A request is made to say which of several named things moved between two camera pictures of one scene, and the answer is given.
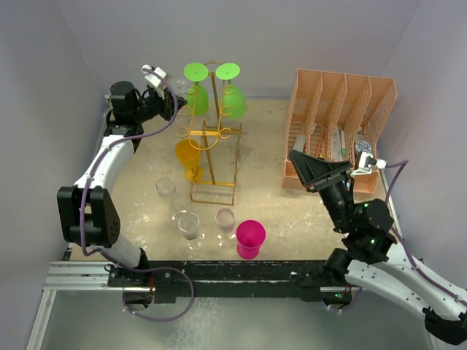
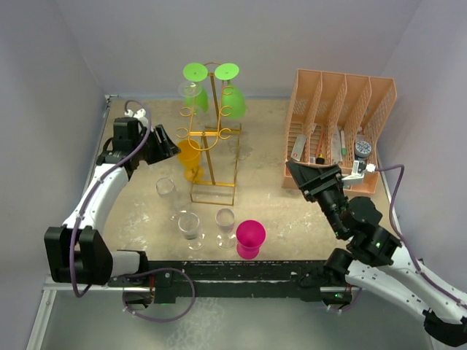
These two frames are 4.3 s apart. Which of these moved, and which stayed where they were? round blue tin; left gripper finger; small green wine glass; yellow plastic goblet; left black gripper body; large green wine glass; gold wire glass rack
Moved: left black gripper body; left gripper finger
Stayed: small green wine glass; large green wine glass; round blue tin; yellow plastic goblet; gold wire glass rack
